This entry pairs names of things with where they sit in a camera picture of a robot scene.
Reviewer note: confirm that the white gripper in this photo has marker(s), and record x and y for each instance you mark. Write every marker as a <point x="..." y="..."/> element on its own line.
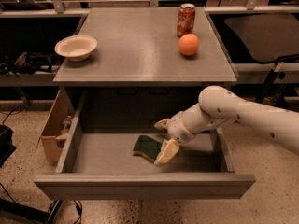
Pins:
<point x="177" y="127"/>

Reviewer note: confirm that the black case on floor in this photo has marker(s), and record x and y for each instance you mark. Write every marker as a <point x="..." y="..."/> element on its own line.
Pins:
<point x="6" y="146"/>

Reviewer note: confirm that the red soda can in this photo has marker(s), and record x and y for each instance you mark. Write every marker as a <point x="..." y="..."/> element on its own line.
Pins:
<point x="186" y="16"/>

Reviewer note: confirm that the green and yellow sponge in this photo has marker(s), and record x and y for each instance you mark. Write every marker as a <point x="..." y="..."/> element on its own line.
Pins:
<point x="147" y="148"/>

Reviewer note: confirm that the grey cabinet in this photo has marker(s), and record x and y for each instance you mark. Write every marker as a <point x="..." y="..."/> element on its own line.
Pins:
<point x="138" y="47"/>

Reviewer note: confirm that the white bowl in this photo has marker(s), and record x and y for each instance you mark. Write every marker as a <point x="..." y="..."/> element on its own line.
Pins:
<point x="76" y="47"/>

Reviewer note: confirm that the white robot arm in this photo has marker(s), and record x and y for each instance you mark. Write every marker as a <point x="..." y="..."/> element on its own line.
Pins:
<point x="217" y="106"/>

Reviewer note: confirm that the cardboard box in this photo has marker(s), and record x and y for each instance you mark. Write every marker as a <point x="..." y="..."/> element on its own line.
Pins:
<point x="57" y="125"/>

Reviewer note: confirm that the grey open top drawer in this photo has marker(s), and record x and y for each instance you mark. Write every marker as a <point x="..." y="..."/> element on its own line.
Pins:
<point x="98" y="163"/>

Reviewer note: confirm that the orange fruit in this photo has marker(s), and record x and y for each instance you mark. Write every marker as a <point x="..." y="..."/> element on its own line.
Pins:
<point x="188" y="44"/>

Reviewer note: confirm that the black headset on shelf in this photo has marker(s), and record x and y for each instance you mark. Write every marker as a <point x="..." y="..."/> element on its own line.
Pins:
<point x="29" y="63"/>

